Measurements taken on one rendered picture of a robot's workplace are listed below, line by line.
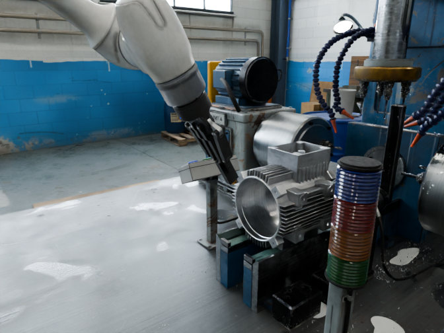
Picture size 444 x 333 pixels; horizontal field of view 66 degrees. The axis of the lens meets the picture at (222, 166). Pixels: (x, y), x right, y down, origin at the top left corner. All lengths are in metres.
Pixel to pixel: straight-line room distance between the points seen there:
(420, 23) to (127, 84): 5.60
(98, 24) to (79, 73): 5.46
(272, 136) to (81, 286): 0.76
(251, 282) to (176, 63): 0.50
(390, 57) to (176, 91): 0.65
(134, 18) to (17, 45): 5.46
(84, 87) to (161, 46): 5.63
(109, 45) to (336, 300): 0.63
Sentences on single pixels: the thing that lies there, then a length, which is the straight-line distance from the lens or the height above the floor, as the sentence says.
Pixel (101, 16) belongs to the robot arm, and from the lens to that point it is 0.77.
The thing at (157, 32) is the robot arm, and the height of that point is 1.40.
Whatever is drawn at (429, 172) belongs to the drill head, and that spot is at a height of 1.10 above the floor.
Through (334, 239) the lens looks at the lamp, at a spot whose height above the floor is 1.10.
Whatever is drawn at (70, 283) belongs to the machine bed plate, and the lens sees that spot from 1.02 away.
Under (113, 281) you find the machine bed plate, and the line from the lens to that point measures 0.99.
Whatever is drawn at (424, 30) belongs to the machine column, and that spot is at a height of 1.44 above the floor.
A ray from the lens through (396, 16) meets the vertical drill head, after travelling 1.11.
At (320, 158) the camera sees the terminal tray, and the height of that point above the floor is 1.12.
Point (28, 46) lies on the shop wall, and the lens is 6.09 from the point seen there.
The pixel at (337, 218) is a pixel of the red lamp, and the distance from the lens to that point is 0.53.
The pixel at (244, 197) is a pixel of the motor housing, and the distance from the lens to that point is 0.89.
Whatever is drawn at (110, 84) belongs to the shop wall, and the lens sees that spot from 6.37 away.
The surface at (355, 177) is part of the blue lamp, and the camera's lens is 0.49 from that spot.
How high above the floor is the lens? 1.35
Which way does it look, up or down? 17 degrees down
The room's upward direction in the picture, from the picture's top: straight up
